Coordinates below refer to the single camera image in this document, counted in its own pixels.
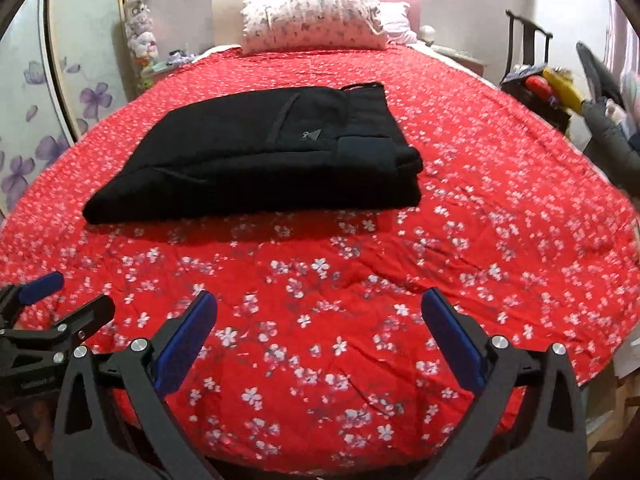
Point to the bedside cabinet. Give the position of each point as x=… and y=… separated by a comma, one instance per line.
x=167, y=67

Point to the red floral bedspread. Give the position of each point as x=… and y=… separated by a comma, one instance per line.
x=375, y=270

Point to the stack of plush toys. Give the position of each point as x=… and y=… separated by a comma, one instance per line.
x=140, y=32

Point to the black pants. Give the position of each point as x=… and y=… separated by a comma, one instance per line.
x=270, y=155

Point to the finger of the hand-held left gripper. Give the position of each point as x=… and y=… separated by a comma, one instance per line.
x=82, y=316
x=42, y=286

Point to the yellow toy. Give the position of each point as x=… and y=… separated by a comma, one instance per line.
x=562, y=89

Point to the red toy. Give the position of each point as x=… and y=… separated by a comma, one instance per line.
x=537, y=85

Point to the floral print pillow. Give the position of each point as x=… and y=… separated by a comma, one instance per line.
x=312, y=20

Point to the pink curtain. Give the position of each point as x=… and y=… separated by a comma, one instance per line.
x=622, y=30

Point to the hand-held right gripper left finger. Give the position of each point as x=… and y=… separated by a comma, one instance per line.
x=185, y=345

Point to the round white lamp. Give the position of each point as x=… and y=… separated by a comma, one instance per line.
x=427, y=33

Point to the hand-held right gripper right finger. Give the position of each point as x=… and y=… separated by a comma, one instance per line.
x=452, y=340

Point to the dark wooden chair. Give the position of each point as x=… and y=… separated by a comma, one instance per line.
x=525, y=45

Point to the purple flower wardrobe doors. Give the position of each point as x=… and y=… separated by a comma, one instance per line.
x=55, y=95

